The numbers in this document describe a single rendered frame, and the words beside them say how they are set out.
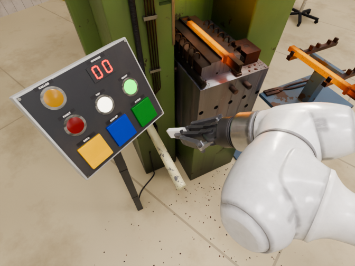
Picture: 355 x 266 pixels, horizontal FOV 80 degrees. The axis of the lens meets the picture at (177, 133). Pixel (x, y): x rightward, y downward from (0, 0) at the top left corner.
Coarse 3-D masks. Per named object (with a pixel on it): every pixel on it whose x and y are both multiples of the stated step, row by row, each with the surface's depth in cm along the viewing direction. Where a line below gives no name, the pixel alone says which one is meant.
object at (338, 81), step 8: (288, 48) 101; (296, 48) 99; (296, 56) 99; (304, 56) 95; (312, 64) 93; (320, 64) 92; (320, 72) 91; (328, 72) 88; (336, 80) 86; (344, 80) 85; (344, 88) 84; (352, 88) 82; (352, 96) 82
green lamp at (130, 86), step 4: (128, 80) 65; (132, 80) 66; (124, 84) 64; (128, 84) 65; (132, 84) 66; (124, 88) 65; (128, 88) 65; (132, 88) 66; (136, 88) 67; (128, 92) 66; (132, 92) 66
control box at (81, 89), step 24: (120, 48) 62; (72, 72) 55; (120, 72) 63; (24, 96) 48; (72, 96) 55; (96, 96) 59; (120, 96) 64; (144, 96) 70; (48, 120) 52; (96, 120) 60; (72, 144) 57; (96, 168) 62
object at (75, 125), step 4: (68, 120) 55; (72, 120) 56; (76, 120) 56; (80, 120) 57; (68, 124) 55; (72, 124) 56; (76, 124) 56; (80, 124) 57; (68, 128) 55; (72, 128) 56; (76, 128) 57; (80, 128) 57; (72, 132) 56; (76, 132) 57
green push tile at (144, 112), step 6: (138, 102) 69; (144, 102) 69; (150, 102) 71; (132, 108) 67; (138, 108) 68; (144, 108) 70; (150, 108) 71; (138, 114) 69; (144, 114) 70; (150, 114) 72; (156, 114) 73; (138, 120) 69; (144, 120) 70; (150, 120) 72
